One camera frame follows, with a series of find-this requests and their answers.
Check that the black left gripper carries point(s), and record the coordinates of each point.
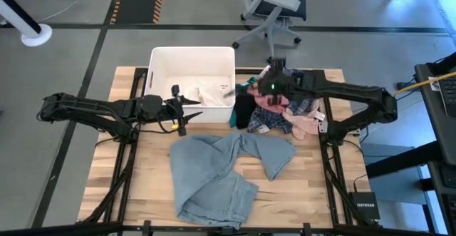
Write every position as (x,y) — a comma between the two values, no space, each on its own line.
(156,107)

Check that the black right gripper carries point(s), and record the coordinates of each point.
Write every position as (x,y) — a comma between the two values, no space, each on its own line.
(276,81)

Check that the cream white garment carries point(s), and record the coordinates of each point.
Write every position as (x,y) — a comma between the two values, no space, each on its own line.
(210,93)

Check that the blue plaid shirt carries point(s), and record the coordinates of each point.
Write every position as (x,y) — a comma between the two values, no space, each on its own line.
(267,120)

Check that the black garment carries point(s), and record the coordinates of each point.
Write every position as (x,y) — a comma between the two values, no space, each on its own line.
(245,109)

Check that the teal garment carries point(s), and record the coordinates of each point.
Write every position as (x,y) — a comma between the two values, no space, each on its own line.
(232,120)

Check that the white perforated laundry basket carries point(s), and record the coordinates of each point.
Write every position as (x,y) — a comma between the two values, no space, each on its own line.
(189,61)

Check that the light pink garment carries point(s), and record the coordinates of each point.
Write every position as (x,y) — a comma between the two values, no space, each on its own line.
(303,123)

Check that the light blue denim jeans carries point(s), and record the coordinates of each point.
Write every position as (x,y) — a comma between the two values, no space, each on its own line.
(206,179)

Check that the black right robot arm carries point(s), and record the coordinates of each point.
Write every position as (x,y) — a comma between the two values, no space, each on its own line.
(356,91)

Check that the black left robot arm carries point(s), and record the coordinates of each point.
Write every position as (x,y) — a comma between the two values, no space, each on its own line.
(89,109)

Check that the black mat with orange stripes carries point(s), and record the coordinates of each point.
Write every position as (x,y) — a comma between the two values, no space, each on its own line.
(137,0)

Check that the black desk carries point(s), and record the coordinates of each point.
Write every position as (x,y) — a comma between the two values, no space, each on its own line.
(432,122)

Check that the white floor stand with pole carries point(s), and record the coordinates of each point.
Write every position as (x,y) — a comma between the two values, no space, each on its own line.
(35,36)

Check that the black keyboard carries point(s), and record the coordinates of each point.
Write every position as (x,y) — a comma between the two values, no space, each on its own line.
(449,97)

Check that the white frame office chair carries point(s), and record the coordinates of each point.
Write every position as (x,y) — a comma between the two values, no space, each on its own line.
(281,0)

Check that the black metal table frame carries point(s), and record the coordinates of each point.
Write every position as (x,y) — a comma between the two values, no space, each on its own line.
(125,179)

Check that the black Netgear network switch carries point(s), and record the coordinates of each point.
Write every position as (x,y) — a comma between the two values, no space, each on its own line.
(365,205)

